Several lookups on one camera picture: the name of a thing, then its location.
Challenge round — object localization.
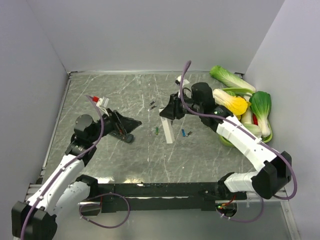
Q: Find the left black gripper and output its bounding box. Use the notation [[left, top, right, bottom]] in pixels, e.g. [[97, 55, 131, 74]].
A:
[[88, 108, 142, 143]]

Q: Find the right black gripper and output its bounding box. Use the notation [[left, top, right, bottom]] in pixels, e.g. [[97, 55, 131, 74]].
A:
[[159, 91, 203, 120]]

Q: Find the white slim remote control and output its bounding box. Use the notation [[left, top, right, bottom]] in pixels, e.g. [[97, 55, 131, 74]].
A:
[[160, 117, 175, 144]]

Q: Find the black TV remote control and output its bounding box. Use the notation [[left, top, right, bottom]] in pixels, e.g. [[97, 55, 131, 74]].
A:
[[109, 130, 134, 144]]

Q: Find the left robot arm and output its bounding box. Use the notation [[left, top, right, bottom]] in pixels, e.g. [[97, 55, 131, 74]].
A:
[[11, 109, 142, 240]]

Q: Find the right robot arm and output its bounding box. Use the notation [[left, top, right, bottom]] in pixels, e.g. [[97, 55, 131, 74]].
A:
[[159, 82, 292, 199]]

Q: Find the napa cabbage on table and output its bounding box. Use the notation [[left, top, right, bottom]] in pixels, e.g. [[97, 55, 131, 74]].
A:
[[209, 65, 256, 93]]

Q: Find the green plastic basket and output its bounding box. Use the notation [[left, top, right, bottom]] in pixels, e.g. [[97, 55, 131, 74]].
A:
[[220, 88, 273, 143]]

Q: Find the yellow white cabbage toy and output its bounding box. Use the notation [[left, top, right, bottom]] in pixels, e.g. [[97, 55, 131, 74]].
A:
[[212, 88, 251, 119]]

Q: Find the white radish toy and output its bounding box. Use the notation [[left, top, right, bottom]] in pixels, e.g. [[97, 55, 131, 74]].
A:
[[241, 107, 253, 125]]

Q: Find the red pepper toy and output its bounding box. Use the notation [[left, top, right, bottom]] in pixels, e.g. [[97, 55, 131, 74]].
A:
[[252, 114, 258, 125]]

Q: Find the light green cabbage front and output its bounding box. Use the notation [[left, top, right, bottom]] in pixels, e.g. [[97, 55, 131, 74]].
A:
[[243, 123, 262, 138]]

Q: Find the dark green bok choy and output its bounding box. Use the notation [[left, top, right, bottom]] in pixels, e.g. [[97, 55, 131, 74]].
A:
[[249, 91, 272, 138]]

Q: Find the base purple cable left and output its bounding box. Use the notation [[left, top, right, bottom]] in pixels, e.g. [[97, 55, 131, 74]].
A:
[[78, 192, 131, 229]]

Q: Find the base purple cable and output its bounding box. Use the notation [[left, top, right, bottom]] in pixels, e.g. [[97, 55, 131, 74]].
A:
[[78, 192, 131, 229], [216, 196, 264, 223]]

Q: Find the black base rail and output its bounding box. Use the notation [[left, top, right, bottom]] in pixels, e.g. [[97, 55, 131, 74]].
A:
[[79, 182, 248, 217]]

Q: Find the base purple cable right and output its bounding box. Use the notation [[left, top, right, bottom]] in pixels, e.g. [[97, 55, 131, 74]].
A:
[[216, 196, 264, 223]]

